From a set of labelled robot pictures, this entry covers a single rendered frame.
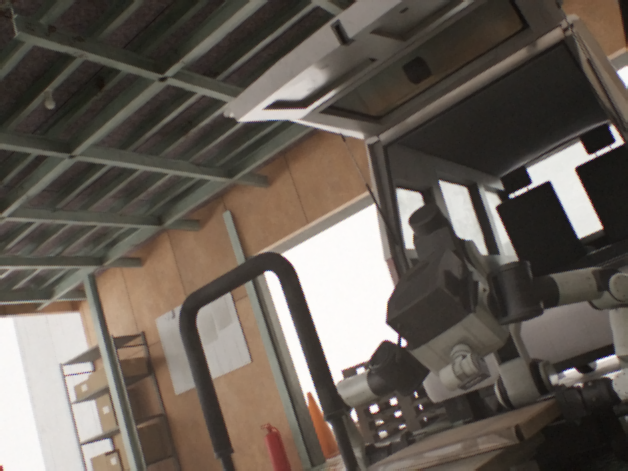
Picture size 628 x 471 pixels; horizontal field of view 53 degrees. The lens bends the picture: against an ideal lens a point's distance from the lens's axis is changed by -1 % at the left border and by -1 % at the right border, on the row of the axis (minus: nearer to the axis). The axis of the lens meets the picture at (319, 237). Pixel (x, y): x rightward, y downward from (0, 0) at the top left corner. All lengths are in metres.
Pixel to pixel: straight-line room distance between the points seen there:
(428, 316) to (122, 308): 6.54
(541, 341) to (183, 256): 4.95
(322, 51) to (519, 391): 1.43
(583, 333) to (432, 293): 1.38
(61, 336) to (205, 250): 3.01
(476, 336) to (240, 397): 5.17
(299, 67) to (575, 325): 1.61
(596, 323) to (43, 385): 8.01
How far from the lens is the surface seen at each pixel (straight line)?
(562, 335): 3.02
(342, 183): 5.98
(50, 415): 9.69
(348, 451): 1.22
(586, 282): 1.85
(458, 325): 1.79
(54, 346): 9.46
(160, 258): 7.55
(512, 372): 2.39
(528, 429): 1.75
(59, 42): 3.88
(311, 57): 2.53
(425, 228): 2.04
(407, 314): 1.77
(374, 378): 1.97
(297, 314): 1.23
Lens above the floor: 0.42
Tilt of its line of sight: 15 degrees up
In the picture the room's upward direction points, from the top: 20 degrees counter-clockwise
